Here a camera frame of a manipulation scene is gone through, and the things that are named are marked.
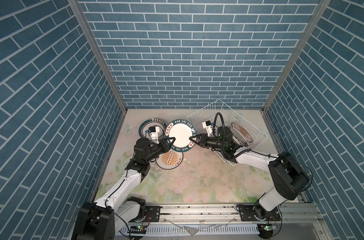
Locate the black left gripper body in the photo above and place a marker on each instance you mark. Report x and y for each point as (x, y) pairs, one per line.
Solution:
(155, 151)

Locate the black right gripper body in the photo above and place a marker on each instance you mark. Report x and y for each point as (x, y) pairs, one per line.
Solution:
(211, 142)

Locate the white wire dish rack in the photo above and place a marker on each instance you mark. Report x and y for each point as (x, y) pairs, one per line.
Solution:
(222, 115)

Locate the small plate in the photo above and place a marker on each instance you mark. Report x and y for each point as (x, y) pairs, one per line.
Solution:
(170, 160)
(243, 131)
(239, 138)
(179, 132)

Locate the dark green rim plate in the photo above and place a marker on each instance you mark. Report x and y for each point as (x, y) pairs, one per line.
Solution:
(152, 122)

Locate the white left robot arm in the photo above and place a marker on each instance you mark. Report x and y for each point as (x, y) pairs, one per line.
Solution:
(101, 219)

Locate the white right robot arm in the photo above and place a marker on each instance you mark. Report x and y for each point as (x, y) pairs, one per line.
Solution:
(288, 176)

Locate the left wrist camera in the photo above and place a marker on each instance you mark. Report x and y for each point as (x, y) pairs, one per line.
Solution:
(154, 133)

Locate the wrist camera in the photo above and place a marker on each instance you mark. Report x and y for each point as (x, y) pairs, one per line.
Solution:
(208, 127)
(154, 133)

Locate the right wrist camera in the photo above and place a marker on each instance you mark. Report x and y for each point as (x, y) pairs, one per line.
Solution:
(208, 127)

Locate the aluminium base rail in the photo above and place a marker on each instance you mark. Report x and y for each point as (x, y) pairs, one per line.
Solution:
(222, 213)

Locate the aluminium left corner post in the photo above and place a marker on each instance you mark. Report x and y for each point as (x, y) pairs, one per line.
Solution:
(86, 29)

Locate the aluminium corner post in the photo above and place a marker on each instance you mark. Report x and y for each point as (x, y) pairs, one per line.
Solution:
(308, 30)
(86, 29)

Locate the aluminium right corner post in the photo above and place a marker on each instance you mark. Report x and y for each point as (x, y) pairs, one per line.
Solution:
(308, 30)

